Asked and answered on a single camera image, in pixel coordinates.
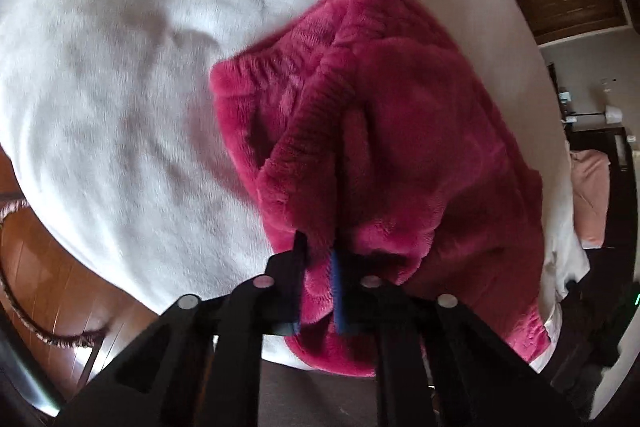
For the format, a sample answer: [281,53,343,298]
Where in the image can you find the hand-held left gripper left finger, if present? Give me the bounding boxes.
[60,231,308,427]

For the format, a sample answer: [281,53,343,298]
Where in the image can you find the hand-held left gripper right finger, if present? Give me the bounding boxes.
[330,249,583,427]

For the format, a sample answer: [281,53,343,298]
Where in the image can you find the magenta fleece pants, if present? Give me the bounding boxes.
[209,0,553,378]

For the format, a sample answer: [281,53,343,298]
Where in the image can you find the white fleece blanket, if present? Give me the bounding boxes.
[0,0,591,388]

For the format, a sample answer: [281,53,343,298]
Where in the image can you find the pink cloth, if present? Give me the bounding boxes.
[570,149,612,249]

